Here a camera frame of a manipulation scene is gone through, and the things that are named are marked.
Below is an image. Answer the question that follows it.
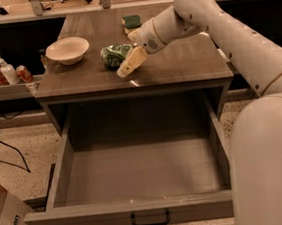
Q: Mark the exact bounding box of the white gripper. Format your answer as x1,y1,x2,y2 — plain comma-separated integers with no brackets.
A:
117,19,166,77

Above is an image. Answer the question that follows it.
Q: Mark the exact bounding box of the green can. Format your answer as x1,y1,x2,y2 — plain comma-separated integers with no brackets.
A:
100,44,133,68

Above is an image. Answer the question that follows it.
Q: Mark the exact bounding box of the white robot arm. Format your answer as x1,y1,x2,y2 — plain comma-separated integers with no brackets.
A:
118,0,282,225

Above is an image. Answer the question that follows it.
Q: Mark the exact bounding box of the grey cabinet with counter top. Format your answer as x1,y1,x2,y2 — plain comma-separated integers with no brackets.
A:
36,5,234,131

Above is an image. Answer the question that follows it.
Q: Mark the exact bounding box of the red soda can right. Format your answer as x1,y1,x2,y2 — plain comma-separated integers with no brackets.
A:
16,65,34,83

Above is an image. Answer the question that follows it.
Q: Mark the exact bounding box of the open grey top drawer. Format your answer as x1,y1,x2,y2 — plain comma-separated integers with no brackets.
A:
25,90,233,225

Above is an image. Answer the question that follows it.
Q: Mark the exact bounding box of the green and yellow sponge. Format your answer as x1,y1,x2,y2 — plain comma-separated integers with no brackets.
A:
122,14,142,34

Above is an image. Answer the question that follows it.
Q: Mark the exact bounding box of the white bowl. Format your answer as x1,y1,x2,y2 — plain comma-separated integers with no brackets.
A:
45,37,90,65

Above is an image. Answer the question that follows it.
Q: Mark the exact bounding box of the grey side shelf left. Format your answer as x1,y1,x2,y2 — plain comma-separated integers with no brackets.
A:
0,75,43,101

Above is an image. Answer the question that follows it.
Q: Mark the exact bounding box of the black cable on floor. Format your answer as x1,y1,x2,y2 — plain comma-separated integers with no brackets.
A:
0,100,32,178

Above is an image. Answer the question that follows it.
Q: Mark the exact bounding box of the black drawer handle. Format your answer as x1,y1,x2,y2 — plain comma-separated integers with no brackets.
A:
130,209,170,225

